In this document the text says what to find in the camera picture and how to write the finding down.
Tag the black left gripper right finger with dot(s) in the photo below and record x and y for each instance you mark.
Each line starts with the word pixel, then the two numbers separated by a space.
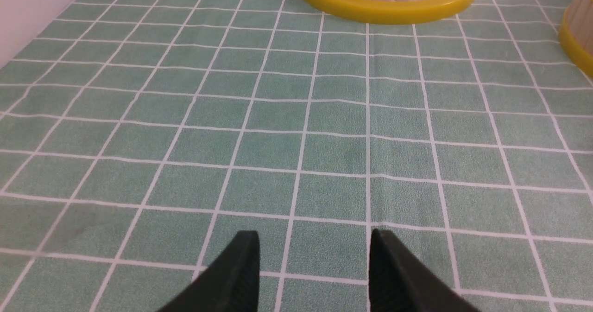
pixel 399 282

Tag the green checkered tablecloth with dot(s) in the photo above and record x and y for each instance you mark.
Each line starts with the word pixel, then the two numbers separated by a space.
pixel 138 136

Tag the yellow rimmed bamboo steamer basket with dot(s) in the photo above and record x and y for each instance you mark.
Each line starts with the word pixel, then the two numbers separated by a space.
pixel 576 34

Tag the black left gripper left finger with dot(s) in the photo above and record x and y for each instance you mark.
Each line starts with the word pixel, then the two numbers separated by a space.
pixel 231 283

